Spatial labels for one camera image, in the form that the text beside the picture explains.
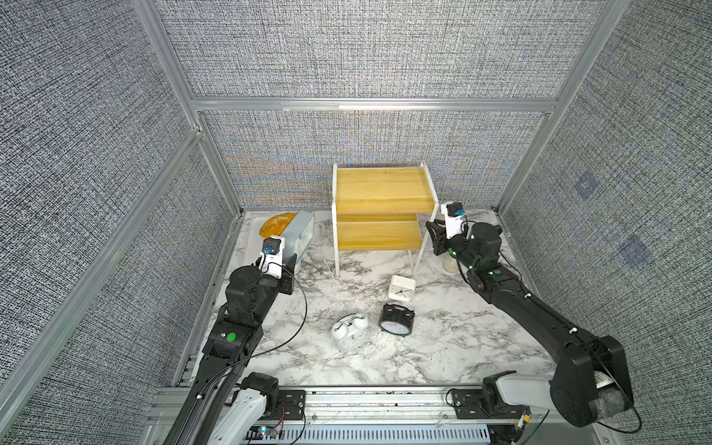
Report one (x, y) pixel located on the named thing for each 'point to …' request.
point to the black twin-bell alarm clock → (396, 319)
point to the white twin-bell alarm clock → (350, 333)
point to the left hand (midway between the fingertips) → (290, 251)
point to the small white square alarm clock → (401, 288)
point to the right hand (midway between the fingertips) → (434, 213)
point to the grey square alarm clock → (299, 236)
